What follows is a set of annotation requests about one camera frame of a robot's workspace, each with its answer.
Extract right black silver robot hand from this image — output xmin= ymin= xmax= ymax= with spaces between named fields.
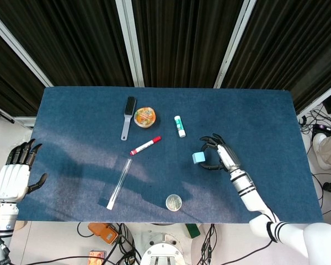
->
xmin=199 ymin=133 xmax=242 ymax=173

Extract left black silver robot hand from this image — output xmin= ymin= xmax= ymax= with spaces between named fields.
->
xmin=0 ymin=139 xmax=48 ymax=204

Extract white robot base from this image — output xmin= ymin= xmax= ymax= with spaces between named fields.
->
xmin=140 ymin=231 xmax=183 ymax=265

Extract light blue cube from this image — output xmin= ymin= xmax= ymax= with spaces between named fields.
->
xmin=192 ymin=151 xmax=206 ymax=166

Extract white green glue stick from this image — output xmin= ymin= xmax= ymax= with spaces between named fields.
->
xmin=174 ymin=115 xmax=186 ymax=138

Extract blue fabric table cloth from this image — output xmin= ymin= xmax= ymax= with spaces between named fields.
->
xmin=16 ymin=87 xmax=324 ymax=224

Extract green block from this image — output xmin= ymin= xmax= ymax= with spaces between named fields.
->
xmin=185 ymin=223 xmax=201 ymax=239

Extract red white marker pen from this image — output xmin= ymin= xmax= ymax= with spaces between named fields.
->
xmin=130 ymin=135 xmax=162 ymax=157

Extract orange fruit jelly cup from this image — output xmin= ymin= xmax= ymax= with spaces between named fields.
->
xmin=134 ymin=107 xmax=157 ymax=129

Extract dark pleated curtain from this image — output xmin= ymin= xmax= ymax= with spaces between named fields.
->
xmin=222 ymin=0 xmax=331 ymax=114
xmin=0 ymin=0 xmax=135 ymax=87
xmin=131 ymin=0 xmax=245 ymax=88
xmin=0 ymin=24 xmax=46 ymax=117

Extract glass test tube white stopper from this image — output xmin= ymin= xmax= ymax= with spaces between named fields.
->
xmin=106 ymin=157 xmax=133 ymax=210

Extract person leg white shoe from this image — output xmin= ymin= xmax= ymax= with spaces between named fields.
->
xmin=312 ymin=133 xmax=331 ymax=171

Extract black power strip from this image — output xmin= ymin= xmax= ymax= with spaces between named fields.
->
xmin=312 ymin=123 xmax=331 ymax=136

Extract orange device box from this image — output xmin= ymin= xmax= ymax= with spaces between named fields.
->
xmin=87 ymin=222 xmax=119 ymax=245

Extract grey brush black bristles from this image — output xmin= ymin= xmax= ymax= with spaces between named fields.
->
xmin=120 ymin=96 xmax=137 ymax=141

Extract printed cardboard box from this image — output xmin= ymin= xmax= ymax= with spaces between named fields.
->
xmin=88 ymin=249 xmax=106 ymax=265

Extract black cable bundle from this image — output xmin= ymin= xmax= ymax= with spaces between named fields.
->
xmin=199 ymin=222 xmax=219 ymax=265

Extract white frame post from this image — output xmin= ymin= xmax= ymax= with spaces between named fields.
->
xmin=0 ymin=7 xmax=54 ymax=88
xmin=115 ymin=0 xmax=145 ymax=88
xmin=213 ymin=0 xmax=258 ymax=89
xmin=296 ymin=79 xmax=331 ymax=116

